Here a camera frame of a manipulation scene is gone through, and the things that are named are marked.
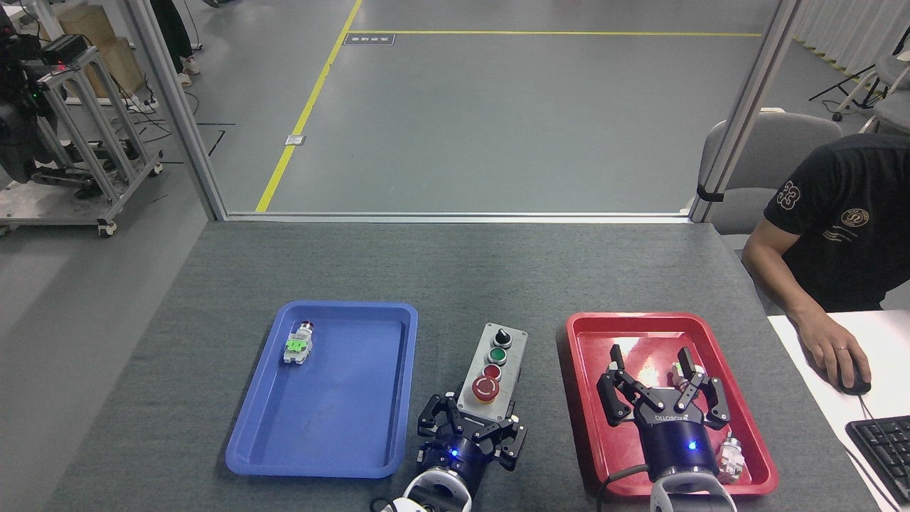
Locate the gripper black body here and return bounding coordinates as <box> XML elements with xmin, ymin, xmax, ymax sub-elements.
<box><xmin>635</xmin><ymin>389</ymin><xmax>721</xmax><ymax>486</ymax></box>
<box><xmin>424</xmin><ymin>412</ymin><xmax>503</xmax><ymax>492</ymax></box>

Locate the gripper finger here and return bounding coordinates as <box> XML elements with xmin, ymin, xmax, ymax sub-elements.
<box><xmin>475</xmin><ymin>414</ymin><xmax>529</xmax><ymax>472</ymax></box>
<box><xmin>673</xmin><ymin>346</ymin><xmax>732</xmax><ymax>430</ymax></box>
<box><xmin>596</xmin><ymin>344</ymin><xmax>667</xmax><ymax>428</ymax></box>
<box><xmin>417</xmin><ymin>390</ymin><xmax>463</xmax><ymax>438</ymax></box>

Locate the grey control box with buttons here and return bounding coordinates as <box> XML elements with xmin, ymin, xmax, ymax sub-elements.
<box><xmin>457</xmin><ymin>322</ymin><xmax>529</xmax><ymax>422</ymax></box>

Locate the cardboard box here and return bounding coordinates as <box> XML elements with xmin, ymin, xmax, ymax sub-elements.
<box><xmin>41</xmin><ymin>5</ymin><xmax>147</xmax><ymax>98</ymax></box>

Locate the person's right hand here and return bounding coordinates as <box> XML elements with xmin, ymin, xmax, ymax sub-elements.
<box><xmin>800</xmin><ymin>313</ymin><xmax>872</xmax><ymax>389</ymax></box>

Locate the red plastic tray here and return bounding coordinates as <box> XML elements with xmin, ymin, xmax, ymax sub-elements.
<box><xmin>567</xmin><ymin>312</ymin><xmax>778</xmax><ymax>496</ymax></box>

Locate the blue plastic tray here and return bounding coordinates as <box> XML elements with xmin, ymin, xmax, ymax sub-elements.
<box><xmin>226</xmin><ymin>302</ymin><xmax>419</xmax><ymax>479</ymax></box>

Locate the black computer mouse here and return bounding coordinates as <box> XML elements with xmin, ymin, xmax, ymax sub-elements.
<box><xmin>838</xmin><ymin>363</ymin><xmax>872</xmax><ymax>396</ymax></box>

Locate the white desk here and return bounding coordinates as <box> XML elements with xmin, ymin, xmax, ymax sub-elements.
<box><xmin>767</xmin><ymin>309</ymin><xmax>910</xmax><ymax>512</ymax></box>

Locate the black keyboard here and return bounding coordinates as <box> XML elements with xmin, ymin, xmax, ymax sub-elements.
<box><xmin>845</xmin><ymin>416</ymin><xmax>910</xmax><ymax>507</ymax></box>

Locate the grey office chair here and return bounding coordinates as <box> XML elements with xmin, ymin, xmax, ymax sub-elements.
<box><xmin>699</xmin><ymin>108</ymin><xmax>844</xmax><ymax>236</ymax></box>

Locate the grey chair with wheeled base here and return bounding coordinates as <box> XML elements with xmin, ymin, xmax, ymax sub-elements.
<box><xmin>809</xmin><ymin>27</ymin><xmax>910</xmax><ymax>133</ymax></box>

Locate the white curtain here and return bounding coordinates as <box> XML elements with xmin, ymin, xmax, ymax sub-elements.
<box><xmin>792</xmin><ymin>0</ymin><xmax>910</xmax><ymax>80</ymax></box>

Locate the standing person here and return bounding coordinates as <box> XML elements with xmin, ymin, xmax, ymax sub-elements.
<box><xmin>149</xmin><ymin>0</ymin><xmax>203</xmax><ymax>90</ymax></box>

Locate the black machine on cart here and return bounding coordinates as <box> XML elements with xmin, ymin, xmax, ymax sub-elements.
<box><xmin>0</xmin><ymin>13</ymin><xmax>90</xmax><ymax>187</ymax></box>

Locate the white switch with green block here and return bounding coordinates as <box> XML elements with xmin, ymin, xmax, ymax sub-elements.
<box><xmin>670</xmin><ymin>361</ymin><xmax>706</xmax><ymax>393</ymax></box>

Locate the white push button switch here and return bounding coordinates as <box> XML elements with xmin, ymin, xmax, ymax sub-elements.
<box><xmin>716</xmin><ymin>435</ymin><xmax>748</xmax><ymax>485</ymax></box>

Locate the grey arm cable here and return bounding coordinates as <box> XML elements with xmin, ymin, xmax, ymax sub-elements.
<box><xmin>596</xmin><ymin>465</ymin><xmax>651</xmax><ymax>512</ymax></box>

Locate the red-capped switch with green block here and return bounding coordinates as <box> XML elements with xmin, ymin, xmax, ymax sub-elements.
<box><xmin>282</xmin><ymin>321</ymin><xmax>316</xmax><ymax>365</ymax></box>

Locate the silver aluminium table rail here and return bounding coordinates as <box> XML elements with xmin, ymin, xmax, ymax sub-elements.
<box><xmin>225</xmin><ymin>211</ymin><xmax>695</xmax><ymax>225</ymax></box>

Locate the silver aluminium post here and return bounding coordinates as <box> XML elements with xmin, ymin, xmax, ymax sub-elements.
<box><xmin>687</xmin><ymin>0</ymin><xmax>804</xmax><ymax>224</ymax></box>
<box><xmin>127</xmin><ymin>0</ymin><xmax>228</xmax><ymax>221</ymax></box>

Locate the aluminium frame cart on wheels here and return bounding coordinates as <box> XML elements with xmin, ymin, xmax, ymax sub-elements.
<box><xmin>0</xmin><ymin>44</ymin><xmax>164</xmax><ymax>239</ymax></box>

